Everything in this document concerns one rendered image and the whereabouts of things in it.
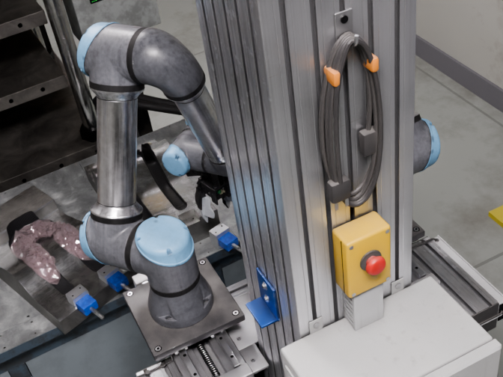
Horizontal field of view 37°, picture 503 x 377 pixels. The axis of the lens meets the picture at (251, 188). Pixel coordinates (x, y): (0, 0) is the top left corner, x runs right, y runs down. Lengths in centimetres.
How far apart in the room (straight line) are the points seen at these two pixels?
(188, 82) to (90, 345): 105
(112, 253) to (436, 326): 70
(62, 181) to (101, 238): 99
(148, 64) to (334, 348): 65
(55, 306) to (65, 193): 57
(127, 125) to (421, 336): 73
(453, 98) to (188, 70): 283
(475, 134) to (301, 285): 273
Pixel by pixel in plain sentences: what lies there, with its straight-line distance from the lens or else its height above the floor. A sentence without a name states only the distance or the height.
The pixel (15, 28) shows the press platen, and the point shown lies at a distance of 265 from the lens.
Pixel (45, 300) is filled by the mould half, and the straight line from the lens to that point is 216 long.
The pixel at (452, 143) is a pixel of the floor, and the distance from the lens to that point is 389.
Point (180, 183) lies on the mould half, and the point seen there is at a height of 88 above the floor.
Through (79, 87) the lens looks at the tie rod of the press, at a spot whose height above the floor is 101.
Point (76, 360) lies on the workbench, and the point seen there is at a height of 58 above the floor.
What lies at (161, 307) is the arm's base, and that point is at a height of 109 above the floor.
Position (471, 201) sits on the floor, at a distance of 355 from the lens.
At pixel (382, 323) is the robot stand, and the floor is 123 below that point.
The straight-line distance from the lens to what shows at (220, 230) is 220.
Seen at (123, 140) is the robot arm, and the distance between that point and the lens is 161.
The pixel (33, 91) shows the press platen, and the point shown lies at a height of 102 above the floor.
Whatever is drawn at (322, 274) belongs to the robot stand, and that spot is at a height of 137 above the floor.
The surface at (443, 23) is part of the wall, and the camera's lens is 433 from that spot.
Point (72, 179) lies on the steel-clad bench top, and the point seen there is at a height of 80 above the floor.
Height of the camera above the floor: 233
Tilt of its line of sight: 39 degrees down
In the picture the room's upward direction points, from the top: 9 degrees counter-clockwise
